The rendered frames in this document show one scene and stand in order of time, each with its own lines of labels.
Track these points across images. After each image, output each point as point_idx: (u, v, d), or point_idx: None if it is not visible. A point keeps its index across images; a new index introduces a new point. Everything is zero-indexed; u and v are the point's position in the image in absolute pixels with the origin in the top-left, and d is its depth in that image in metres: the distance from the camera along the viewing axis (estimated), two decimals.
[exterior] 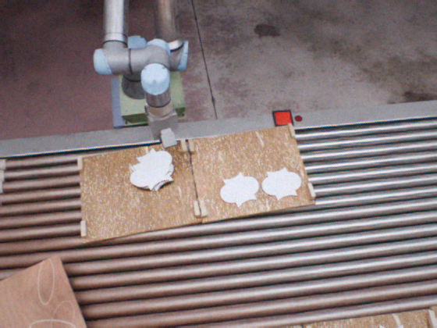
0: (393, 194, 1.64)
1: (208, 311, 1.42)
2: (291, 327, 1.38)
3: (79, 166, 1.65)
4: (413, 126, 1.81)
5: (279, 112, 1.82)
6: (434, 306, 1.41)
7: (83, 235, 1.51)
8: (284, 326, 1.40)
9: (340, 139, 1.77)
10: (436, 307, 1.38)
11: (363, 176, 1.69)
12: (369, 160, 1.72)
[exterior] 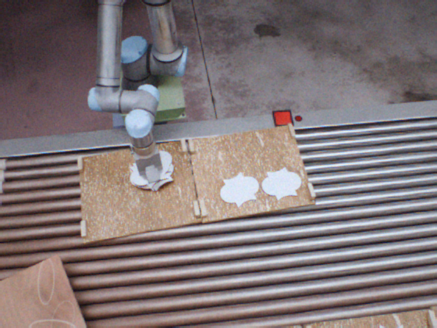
0: (393, 194, 1.64)
1: (208, 311, 1.42)
2: (291, 327, 1.38)
3: (79, 166, 1.65)
4: (413, 126, 1.81)
5: (279, 112, 1.82)
6: (434, 306, 1.41)
7: (83, 235, 1.51)
8: (284, 326, 1.40)
9: (340, 139, 1.77)
10: (436, 307, 1.38)
11: (363, 176, 1.69)
12: (369, 160, 1.72)
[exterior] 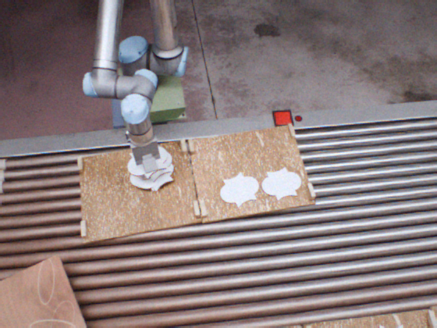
0: (393, 194, 1.64)
1: (208, 311, 1.42)
2: (291, 327, 1.38)
3: (79, 166, 1.65)
4: (413, 126, 1.81)
5: (279, 112, 1.82)
6: (434, 306, 1.41)
7: (83, 235, 1.51)
8: (284, 326, 1.40)
9: (340, 139, 1.77)
10: (436, 307, 1.38)
11: (363, 176, 1.69)
12: (369, 160, 1.72)
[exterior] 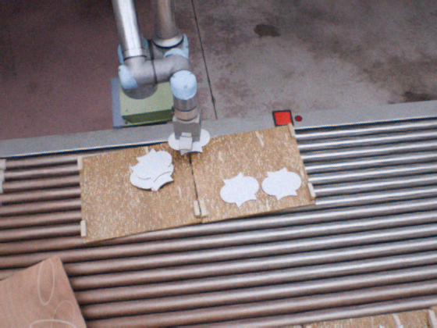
0: (393, 194, 1.64)
1: (208, 311, 1.42)
2: (291, 327, 1.38)
3: (79, 166, 1.65)
4: (413, 126, 1.81)
5: (279, 112, 1.82)
6: (434, 306, 1.41)
7: (83, 235, 1.51)
8: (284, 326, 1.40)
9: (340, 139, 1.77)
10: (436, 307, 1.38)
11: (363, 176, 1.69)
12: (369, 160, 1.72)
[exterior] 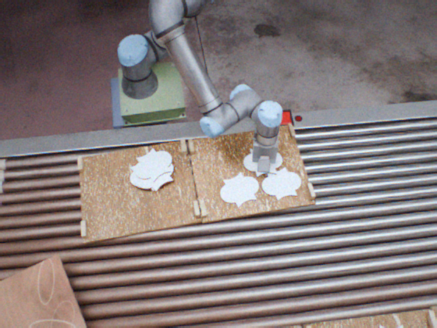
0: (393, 194, 1.64)
1: (208, 311, 1.42)
2: (291, 327, 1.38)
3: (79, 166, 1.65)
4: (413, 126, 1.81)
5: None
6: (434, 306, 1.41)
7: (83, 235, 1.51)
8: (284, 326, 1.40)
9: (340, 139, 1.77)
10: (436, 307, 1.38)
11: (363, 176, 1.69)
12: (369, 160, 1.72)
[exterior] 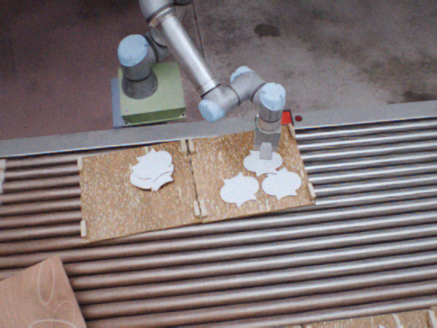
0: (393, 194, 1.64)
1: (208, 311, 1.42)
2: (291, 327, 1.38)
3: (79, 166, 1.65)
4: (413, 126, 1.81)
5: None
6: (434, 306, 1.41)
7: (83, 235, 1.51)
8: (284, 326, 1.40)
9: (340, 139, 1.77)
10: (436, 307, 1.38)
11: (363, 176, 1.69)
12: (369, 160, 1.72)
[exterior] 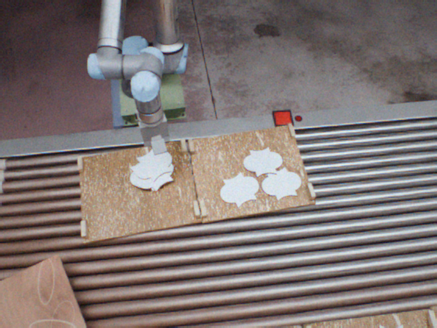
0: (393, 194, 1.64)
1: (208, 311, 1.42)
2: (291, 327, 1.38)
3: (79, 166, 1.65)
4: (413, 126, 1.81)
5: (279, 112, 1.82)
6: (434, 306, 1.41)
7: (83, 235, 1.51)
8: (284, 326, 1.40)
9: (340, 139, 1.77)
10: (436, 307, 1.38)
11: (363, 176, 1.69)
12: (369, 160, 1.72)
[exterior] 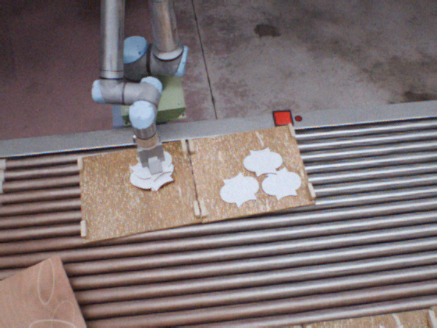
0: (393, 194, 1.64)
1: (208, 311, 1.42)
2: (291, 327, 1.38)
3: (79, 166, 1.65)
4: (413, 126, 1.81)
5: (279, 112, 1.82)
6: (434, 306, 1.41)
7: (83, 235, 1.51)
8: (284, 326, 1.40)
9: (340, 139, 1.77)
10: (436, 307, 1.38)
11: (363, 176, 1.69)
12: (369, 160, 1.72)
